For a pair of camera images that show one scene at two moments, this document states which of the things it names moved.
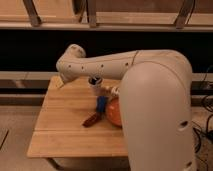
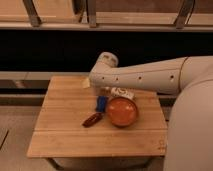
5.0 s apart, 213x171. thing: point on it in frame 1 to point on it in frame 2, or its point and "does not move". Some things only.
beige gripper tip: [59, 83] to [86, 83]
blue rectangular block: [101, 103] does not move
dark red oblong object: [92, 119] does not move
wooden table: [60, 130] does not move
